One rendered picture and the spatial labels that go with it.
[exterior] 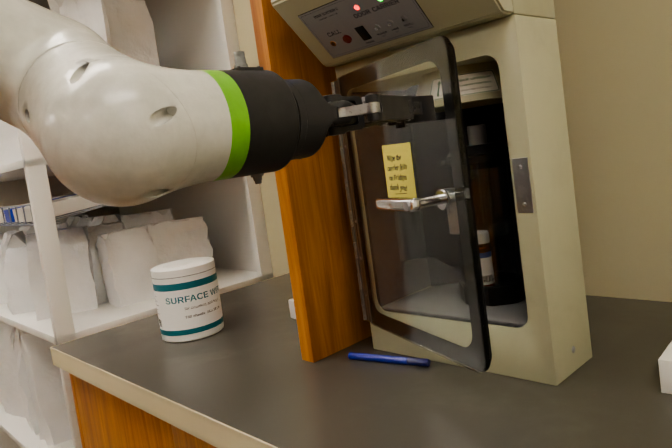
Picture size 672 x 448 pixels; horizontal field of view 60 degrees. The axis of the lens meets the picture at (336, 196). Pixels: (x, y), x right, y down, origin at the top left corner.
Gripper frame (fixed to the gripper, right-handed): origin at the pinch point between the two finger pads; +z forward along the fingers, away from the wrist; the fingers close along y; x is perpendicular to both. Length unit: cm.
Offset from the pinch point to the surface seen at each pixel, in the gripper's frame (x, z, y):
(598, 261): 31, 57, 5
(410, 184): 9.1, 6.0, 6.5
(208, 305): 31, 5, 62
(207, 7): -49, 56, 122
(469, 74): -4.5, 17.7, 3.1
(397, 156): 5.3, 6.8, 8.7
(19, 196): 4, 16, 217
